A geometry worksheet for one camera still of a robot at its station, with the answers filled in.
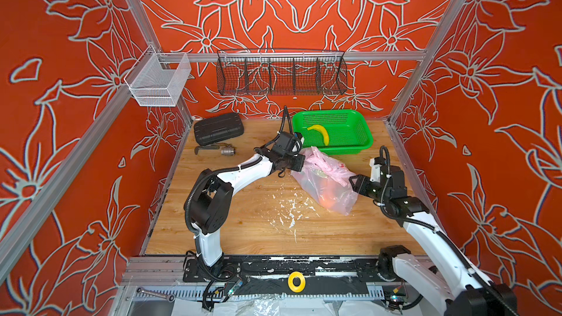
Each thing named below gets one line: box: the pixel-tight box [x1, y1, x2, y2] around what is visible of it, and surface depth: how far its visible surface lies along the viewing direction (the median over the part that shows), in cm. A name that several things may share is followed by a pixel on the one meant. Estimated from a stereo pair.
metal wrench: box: [136, 286, 176, 303], surface depth 71 cm
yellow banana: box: [306, 124, 330, 146], surface depth 113 cm
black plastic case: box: [193, 112, 245, 146], surface depth 109 cm
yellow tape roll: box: [287, 270, 307, 294], surface depth 71 cm
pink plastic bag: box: [290, 146, 359, 216], surface depth 87 cm
